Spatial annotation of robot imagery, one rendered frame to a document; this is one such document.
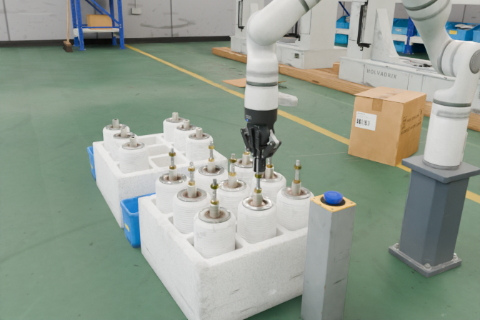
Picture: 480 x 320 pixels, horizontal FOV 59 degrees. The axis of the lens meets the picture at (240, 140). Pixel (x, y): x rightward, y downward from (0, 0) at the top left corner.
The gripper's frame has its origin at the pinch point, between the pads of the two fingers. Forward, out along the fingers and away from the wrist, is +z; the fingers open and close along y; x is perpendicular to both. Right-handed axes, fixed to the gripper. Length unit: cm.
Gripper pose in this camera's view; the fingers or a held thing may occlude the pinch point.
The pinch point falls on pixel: (258, 164)
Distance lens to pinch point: 100.4
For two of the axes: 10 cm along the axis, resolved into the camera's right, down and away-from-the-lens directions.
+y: 5.7, 2.7, -7.7
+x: 8.2, -1.7, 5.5
